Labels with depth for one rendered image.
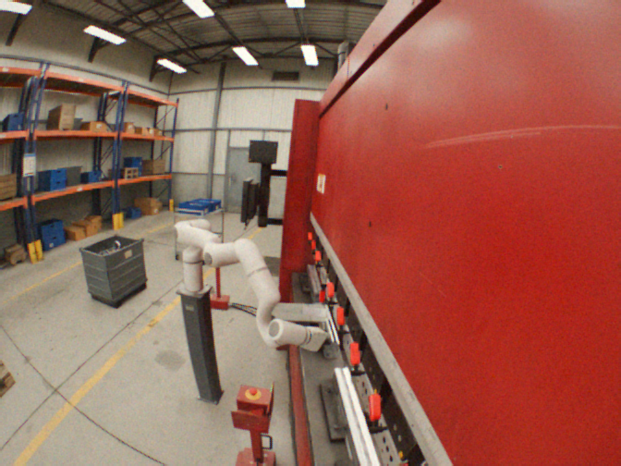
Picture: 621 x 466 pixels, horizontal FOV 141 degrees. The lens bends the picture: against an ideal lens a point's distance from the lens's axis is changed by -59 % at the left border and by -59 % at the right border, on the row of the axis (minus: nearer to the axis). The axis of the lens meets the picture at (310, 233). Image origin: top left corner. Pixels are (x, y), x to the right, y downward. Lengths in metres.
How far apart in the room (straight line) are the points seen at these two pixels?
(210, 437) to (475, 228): 1.98
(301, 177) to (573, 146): 1.99
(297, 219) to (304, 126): 0.75
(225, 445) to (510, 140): 2.05
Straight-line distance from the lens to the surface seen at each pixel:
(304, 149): 2.11
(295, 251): 2.23
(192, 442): 2.06
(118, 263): 3.49
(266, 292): 1.02
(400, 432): 0.59
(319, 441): 1.04
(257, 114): 9.02
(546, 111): 0.32
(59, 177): 6.35
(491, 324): 0.35
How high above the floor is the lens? 1.76
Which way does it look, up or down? 14 degrees down
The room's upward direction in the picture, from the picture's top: 6 degrees clockwise
